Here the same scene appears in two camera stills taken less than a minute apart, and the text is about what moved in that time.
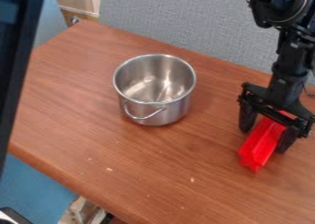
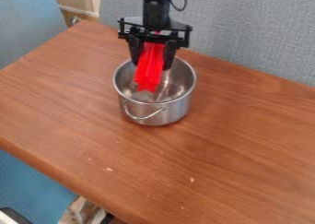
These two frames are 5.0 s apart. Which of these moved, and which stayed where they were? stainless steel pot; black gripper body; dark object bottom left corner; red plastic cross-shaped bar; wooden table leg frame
Moved: black gripper body; red plastic cross-shaped bar
Stayed: dark object bottom left corner; stainless steel pot; wooden table leg frame
